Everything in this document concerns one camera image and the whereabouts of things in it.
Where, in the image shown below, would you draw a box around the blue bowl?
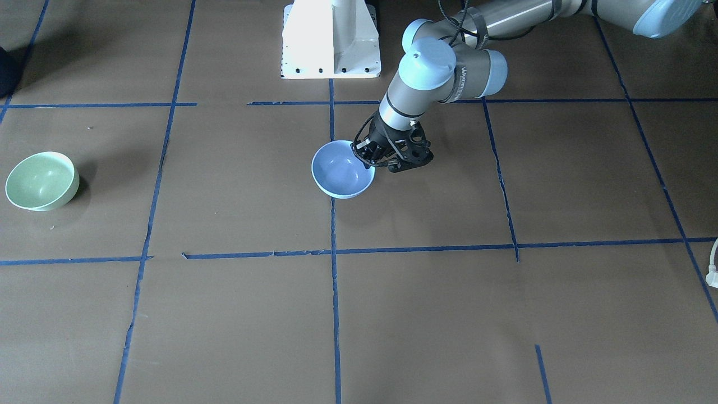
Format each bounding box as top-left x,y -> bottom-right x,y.
311,140 -> 375,199

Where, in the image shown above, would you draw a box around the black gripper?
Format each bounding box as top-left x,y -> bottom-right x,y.
352,118 -> 434,172

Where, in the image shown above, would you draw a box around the dark object at edge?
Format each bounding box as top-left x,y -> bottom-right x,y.
0,48 -> 21,98

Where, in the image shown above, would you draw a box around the green bowl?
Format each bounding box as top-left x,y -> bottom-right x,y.
5,151 -> 80,212

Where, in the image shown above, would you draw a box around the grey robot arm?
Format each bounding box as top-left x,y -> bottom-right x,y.
351,1 -> 702,172

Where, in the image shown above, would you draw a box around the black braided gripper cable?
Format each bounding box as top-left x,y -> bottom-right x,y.
353,111 -> 382,148

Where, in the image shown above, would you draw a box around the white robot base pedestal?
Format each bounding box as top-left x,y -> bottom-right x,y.
280,1 -> 382,80

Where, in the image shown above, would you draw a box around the white power plug cable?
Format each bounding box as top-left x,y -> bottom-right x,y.
706,238 -> 718,289

